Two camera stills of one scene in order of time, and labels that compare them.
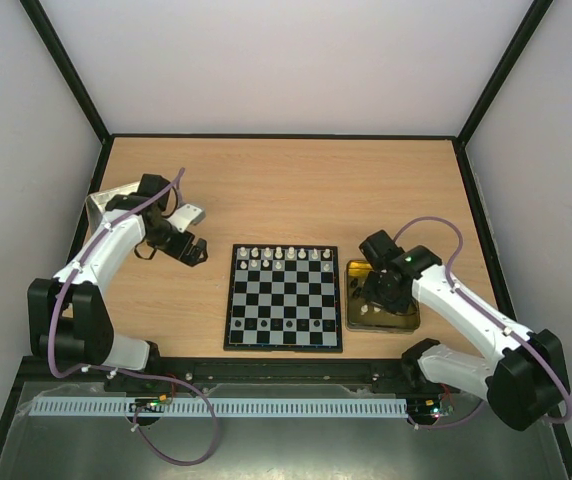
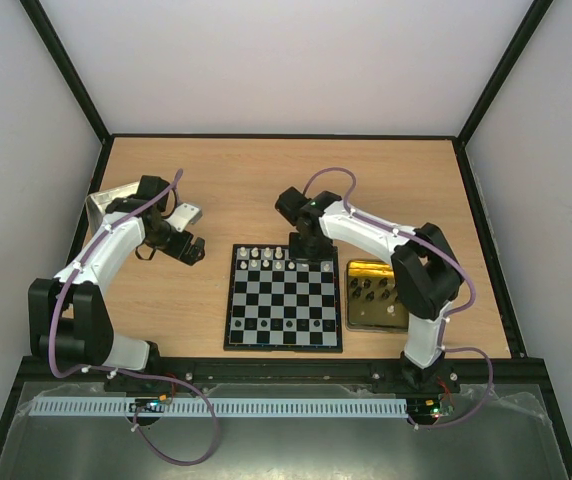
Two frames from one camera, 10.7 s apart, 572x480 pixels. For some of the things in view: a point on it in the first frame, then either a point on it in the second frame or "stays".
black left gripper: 192,258 stays
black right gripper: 366,293 -> 311,247
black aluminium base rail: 200,374 stays
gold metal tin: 365,316 stays
